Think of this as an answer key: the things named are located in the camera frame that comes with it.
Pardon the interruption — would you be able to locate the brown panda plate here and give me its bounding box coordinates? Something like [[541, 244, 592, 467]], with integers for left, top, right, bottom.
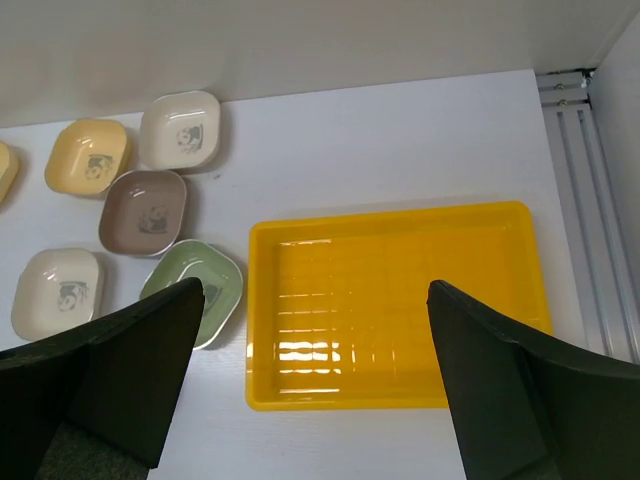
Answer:
[[98, 170, 187, 257]]

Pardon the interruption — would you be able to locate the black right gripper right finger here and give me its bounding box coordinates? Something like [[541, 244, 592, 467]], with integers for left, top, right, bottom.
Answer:
[[427, 280, 639, 479]]

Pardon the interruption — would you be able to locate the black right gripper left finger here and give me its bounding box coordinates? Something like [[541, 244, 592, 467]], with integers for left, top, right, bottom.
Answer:
[[1, 278, 205, 479]]

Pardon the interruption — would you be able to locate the cream panda plate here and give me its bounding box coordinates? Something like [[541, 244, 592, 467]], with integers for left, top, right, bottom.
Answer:
[[138, 91, 221, 170], [11, 248, 104, 341]]

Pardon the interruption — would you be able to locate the green panda plate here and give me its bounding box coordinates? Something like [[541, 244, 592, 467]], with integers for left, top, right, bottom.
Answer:
[[139, 239, 244, 350]]

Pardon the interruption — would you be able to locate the cream panda plate back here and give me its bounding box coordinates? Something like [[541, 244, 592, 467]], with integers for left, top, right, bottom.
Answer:
[[138, 91, 221, 170]]

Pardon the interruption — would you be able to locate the yellow panda plate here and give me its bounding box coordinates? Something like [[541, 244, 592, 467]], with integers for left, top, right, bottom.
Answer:
[[44, 119, 131, 197]]

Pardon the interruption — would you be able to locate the aluminium rail right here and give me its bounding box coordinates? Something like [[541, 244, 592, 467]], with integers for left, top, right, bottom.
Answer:
[[536, 70, 639, 363]]

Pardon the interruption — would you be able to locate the cream panda plate front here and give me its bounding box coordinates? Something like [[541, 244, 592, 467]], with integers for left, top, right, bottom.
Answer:
[[11, 248, 104, 341]]

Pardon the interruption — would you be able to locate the yellow plate at edge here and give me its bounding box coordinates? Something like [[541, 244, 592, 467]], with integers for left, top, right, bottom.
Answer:
[[0, 142, 20, 203]]

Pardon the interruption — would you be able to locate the yellow plastic bin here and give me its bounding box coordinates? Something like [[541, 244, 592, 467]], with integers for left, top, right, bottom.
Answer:
[[245, 201, 553, 411]]

